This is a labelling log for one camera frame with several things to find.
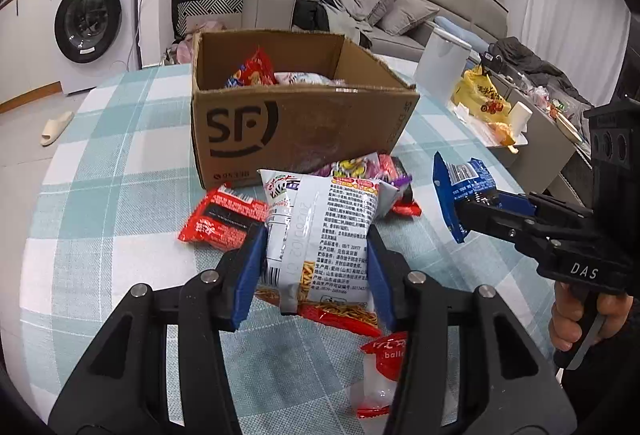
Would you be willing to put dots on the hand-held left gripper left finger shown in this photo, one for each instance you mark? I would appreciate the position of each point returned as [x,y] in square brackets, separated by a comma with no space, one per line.
[247,275]

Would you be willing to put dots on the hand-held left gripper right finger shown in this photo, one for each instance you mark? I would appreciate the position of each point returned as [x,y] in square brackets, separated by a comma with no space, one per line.
[382,285]

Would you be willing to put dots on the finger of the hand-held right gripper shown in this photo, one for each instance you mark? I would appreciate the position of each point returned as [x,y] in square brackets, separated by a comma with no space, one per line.
[515,202]
[485,220]

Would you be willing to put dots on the blue snack packet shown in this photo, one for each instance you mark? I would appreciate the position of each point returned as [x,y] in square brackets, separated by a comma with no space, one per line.
[450,195]

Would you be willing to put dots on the white noodle snack packet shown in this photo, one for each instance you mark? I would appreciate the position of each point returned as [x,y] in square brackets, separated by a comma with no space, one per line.
[320,235]

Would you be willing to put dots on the brown cardboard box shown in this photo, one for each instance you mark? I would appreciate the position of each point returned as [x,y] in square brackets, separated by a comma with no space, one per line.
[310,135]

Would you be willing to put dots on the red triangular snack packet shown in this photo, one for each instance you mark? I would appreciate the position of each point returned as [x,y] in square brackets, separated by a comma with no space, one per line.
[255,70]

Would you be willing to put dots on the person's right forearm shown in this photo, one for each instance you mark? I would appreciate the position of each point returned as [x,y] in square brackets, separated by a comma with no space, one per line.
[610,380]

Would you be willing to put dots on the person's right hand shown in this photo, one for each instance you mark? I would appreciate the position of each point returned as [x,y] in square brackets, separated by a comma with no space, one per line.
[565,315]

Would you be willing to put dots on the red noodle snack packet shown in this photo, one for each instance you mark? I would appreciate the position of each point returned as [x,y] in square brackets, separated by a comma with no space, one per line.
[340,319]

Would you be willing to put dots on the grey side table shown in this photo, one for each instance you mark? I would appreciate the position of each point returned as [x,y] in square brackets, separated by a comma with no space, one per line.
[550,155]

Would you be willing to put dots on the dark red snack packet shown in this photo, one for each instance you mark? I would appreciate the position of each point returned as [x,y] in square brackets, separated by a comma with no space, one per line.
[220,215]

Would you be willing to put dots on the red clear small packet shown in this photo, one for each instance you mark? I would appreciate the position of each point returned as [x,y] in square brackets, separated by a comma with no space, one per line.
[382,355]

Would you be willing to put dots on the orange fruit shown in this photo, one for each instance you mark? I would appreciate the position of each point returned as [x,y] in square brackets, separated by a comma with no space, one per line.
[500,131]

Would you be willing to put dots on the small red snack packet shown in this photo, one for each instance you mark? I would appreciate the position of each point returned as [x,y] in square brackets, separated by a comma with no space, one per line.
[405,207]

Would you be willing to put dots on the white paper cup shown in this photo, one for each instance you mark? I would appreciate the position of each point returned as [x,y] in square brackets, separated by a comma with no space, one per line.
[520,117]

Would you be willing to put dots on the yellow plastic bag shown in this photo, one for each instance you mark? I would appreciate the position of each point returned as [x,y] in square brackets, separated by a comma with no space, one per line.
[480,100]

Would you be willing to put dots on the purple cartoon snack packet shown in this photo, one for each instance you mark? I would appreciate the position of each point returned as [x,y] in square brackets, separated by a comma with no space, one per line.
[357,167]

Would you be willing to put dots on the small black device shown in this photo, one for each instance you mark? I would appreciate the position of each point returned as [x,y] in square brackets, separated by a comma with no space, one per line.
[492,61]

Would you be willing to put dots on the dark clothes pile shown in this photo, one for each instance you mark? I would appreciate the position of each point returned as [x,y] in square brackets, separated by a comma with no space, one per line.
[530,60]

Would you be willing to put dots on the checked tablecloth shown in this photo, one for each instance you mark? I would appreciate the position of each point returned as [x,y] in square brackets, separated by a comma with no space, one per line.
[125,175]

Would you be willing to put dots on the white bin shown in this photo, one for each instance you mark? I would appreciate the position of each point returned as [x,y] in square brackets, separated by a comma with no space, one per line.
[440,60]

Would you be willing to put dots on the light blue pillow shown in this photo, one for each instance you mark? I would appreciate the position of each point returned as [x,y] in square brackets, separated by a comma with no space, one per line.
[455,27]

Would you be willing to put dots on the white curtain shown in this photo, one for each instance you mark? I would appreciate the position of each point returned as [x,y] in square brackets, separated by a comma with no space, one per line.
[560,5]

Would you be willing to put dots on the pink cloth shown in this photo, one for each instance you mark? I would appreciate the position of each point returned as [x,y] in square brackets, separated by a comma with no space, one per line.
[182,47]

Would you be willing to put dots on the beige slipper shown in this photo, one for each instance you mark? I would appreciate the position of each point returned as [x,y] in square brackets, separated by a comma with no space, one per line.
[55,127]

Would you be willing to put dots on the grey jacket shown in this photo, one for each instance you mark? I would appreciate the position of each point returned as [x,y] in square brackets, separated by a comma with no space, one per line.
[350,5]

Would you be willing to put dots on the grey sofa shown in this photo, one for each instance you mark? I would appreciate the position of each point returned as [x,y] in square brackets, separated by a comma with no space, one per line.
[265,10]

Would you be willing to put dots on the black clothes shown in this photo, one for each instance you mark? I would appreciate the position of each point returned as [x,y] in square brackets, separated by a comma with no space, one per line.
[310,10]

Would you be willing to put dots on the white washing machine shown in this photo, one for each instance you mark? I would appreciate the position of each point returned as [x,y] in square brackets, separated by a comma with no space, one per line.
[87,20]

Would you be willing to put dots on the white kitchen cabinet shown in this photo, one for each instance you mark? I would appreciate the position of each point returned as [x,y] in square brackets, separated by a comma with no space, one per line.
[25,35]

